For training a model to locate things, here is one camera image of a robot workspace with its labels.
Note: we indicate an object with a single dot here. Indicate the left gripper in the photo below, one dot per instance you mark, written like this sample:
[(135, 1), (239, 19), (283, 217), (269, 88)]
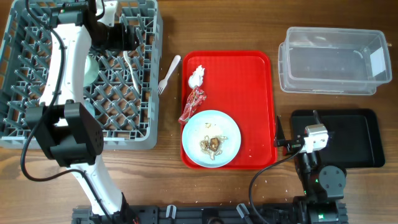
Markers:
[(120, 43)]

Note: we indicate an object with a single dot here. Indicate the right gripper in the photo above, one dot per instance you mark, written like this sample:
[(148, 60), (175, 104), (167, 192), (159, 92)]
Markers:
[(291, 145)]

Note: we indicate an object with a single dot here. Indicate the white plastic spoon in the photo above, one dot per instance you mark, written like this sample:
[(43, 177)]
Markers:
[(132, 72)]

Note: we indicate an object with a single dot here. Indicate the mint green bowl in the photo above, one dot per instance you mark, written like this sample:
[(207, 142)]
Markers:
[(91, 71)]

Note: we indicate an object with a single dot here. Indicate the white plastic fork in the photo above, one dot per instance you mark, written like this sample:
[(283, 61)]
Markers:
[(163, 83)]

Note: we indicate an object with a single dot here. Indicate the light blue small bowl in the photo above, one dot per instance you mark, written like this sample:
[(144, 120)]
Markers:
[(90, 108)]

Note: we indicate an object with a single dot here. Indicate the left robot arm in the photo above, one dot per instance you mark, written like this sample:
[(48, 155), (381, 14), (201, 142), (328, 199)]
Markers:
[(64, 129)]

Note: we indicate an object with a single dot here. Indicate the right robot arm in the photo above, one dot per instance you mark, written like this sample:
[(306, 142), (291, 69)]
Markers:
[(323, 184)]

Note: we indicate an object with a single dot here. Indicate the grey dishwasher rack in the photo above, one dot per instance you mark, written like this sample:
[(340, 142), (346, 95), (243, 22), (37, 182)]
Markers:
[(128, 119)]

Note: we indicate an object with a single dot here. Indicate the black plastic tray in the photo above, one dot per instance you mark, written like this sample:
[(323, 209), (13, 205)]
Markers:
[(354, 139)]

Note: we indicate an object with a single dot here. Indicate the clear plastic bin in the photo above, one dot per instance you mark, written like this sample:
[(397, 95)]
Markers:
[(333, 61)]

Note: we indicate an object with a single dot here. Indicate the red plastic tray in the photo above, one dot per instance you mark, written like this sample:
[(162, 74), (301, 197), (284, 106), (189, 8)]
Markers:
[(238, 83)]

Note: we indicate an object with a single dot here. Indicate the crumpled white napkin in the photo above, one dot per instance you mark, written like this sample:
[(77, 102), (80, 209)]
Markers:
[(196, 79)]

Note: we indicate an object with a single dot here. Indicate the light blue dinner plate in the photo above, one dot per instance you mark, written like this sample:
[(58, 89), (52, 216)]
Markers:
[(193, 133)]

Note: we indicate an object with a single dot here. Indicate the food scraps on plate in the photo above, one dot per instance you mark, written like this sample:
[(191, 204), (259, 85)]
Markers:
[(212, 141)]

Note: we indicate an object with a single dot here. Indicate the red snack wrapper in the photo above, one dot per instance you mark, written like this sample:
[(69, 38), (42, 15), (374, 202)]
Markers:
[(194, 100)]

